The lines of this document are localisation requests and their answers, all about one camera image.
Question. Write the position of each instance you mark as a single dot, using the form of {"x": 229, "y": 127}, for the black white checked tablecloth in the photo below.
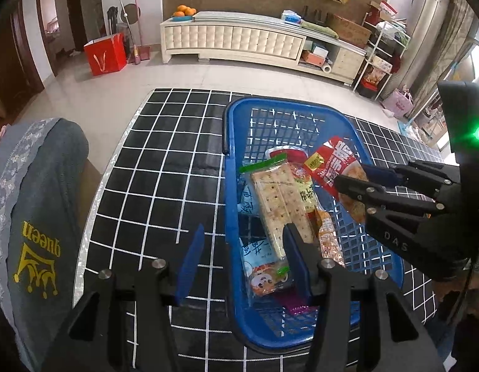
{"x": 165, "y": 143}

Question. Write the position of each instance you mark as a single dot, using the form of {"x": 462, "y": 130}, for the cream tv cabinet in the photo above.
{"x": 231, "y": 38}

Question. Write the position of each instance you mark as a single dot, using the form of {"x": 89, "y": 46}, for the green folded cloth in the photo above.
{"x": 318, "y": 29}

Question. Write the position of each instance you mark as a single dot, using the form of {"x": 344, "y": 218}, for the grey chair cover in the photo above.
{"x": 30, "y": 201}

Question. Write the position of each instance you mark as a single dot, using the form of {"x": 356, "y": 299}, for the green-edged cracker packet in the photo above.
{"x": 274, "y": 201}

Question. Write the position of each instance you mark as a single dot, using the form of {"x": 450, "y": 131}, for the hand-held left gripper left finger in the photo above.
{"x": 189, "y": 263}

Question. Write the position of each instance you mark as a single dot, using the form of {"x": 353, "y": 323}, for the red paper bag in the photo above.
{"x": 105, "y": 54}

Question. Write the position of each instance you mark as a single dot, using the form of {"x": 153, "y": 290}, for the pink bag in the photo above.
{"x": 398, "y": 104}

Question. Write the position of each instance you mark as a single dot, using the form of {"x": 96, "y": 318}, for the brown cardboard box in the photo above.
{"x": 348, "y": 31}

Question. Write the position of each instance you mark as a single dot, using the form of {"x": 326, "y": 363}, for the pink dustpan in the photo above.
{"x": 145, "y": 53}

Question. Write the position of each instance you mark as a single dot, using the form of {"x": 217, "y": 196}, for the blue white snack packet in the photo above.
{"x": 258, "y": 252}

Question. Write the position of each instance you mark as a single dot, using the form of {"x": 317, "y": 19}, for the clear blue cookie packet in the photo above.
{"x": 266, "y": 279}

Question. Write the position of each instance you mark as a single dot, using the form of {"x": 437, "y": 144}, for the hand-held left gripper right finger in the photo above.
{"x": 297, "y": 263}

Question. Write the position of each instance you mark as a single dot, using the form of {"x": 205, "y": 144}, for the long orange snack bar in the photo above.
{"x": 328, "y": 240}

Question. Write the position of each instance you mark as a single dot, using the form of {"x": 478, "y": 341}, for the blue plastic basket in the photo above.
{"x": 258, "y": 335}

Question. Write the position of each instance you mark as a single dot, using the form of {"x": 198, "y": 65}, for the white paper roll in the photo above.
{"x": 326, "y": 69}

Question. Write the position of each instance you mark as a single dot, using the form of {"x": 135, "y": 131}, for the blue tissue box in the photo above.
{"x": 291, "y": 16}

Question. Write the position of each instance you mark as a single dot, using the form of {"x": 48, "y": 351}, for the pale teal snack packet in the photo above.
{"x": 249, "y": 201}

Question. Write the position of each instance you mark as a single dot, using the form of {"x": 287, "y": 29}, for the red orange snack packet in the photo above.
{"x": 328, "y": 162}

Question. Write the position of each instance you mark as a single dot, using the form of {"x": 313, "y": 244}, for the brown doorway frame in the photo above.
{"x": 74, "y": 7}

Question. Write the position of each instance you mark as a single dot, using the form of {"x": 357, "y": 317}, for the pink broom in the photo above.
{"x": 137, "y": 59}

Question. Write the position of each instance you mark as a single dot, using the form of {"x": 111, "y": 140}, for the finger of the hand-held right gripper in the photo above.
{"x": 359, "y": 190}
{"x": 382, "y": 174}

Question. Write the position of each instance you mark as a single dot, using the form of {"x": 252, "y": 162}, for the brown wooden door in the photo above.
{"x": 14, "y": 66}

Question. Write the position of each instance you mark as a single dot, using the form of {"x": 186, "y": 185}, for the tower air conditioner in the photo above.
{"x": 425, "y": 27}

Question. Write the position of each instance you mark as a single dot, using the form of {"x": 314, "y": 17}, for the red white box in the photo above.
{"x": 384, "y": 9}

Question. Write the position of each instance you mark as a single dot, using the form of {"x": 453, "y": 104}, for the plate of oranges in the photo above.
{"x": 184, "y": 11}

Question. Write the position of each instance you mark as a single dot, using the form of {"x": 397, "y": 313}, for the purple yellow snack packet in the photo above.
{"x": 297, "y": 306}

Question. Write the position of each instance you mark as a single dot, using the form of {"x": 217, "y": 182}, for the orange box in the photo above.
{"x": 313, "y": 59}

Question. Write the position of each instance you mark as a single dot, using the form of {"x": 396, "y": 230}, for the white metal rack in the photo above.
{"x": 364, "y": 56}

